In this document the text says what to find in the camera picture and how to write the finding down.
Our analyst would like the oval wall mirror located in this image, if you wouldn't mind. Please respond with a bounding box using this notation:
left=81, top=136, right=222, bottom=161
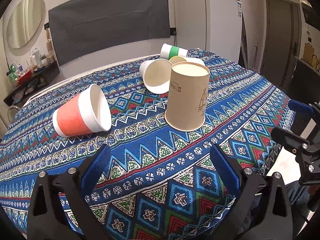
left=7, top=0, right=45, bottom=49

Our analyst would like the white cup yellow rim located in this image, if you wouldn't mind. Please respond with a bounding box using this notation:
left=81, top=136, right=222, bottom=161
left=169, top=56, right=205, bottom=66

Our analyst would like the blue patterned tablecloth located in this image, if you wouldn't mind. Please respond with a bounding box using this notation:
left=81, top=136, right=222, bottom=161
left=1, top=49, right=295, bottom=239

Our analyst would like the white cup green band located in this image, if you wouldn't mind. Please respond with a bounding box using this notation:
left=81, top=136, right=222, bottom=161
left=160, top=43, right=188, bottom=60

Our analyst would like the black wall shelf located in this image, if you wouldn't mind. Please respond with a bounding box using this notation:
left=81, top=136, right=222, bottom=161
left=3, top=61, right=60, bottom=107

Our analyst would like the brown door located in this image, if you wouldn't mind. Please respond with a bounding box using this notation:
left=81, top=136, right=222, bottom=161
left=260, top=0, right=302, bottom=90

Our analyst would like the brown kraft paper cup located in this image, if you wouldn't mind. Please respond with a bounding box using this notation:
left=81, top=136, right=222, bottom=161
left=164, top=62, right=209, bottom=132

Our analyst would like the person's right hand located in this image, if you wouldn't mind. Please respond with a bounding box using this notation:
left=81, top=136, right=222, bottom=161
left=308, top=184, right=320, bottom=196

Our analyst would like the white refrigerator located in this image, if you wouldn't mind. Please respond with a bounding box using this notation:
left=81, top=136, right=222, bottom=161
left=174, top=0, right=242, bottom=63

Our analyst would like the white bottle on shelf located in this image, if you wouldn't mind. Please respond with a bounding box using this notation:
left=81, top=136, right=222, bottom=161
left=33, top=48, right=42, bottom=67

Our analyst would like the dark grey cloth covered screen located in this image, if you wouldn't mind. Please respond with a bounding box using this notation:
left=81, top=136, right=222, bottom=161
left=48, top=0, right=170, bottom=65

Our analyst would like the green bottle on shelf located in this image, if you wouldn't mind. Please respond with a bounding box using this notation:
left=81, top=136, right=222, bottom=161
left=9, top=64, right=18, bottom=87

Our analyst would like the small potted plant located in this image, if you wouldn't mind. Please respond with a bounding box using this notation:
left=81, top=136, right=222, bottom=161
left=41, top=55, right=49, bottom=66

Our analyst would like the plain white paper cup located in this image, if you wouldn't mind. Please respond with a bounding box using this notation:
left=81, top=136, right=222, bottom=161
left=139, top=59, right=172, bottom=94

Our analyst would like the red and white paper cup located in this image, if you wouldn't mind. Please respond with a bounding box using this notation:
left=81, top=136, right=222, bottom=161
left=52, top=84, right=112, bottom=138

